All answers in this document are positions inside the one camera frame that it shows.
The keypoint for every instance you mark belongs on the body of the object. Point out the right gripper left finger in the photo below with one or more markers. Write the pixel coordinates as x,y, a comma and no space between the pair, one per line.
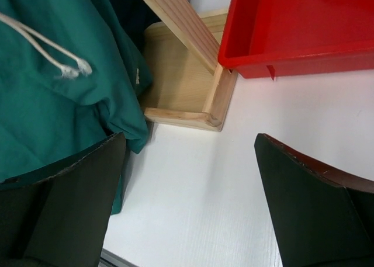
58,215

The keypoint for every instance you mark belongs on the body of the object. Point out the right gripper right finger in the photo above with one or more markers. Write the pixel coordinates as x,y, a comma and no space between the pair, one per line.
321,215

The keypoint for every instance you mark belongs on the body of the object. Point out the teal green shorts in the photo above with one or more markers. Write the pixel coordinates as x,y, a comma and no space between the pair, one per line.
58,103

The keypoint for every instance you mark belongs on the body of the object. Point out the navy blue shorts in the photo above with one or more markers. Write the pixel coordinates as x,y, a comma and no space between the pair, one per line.
135,16

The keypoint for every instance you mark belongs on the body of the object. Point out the wooden clothes rack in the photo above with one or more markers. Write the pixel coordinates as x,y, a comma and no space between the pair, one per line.
190,88

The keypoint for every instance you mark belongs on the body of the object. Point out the red plastic tray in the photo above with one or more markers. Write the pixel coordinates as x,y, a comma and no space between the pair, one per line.
273,38

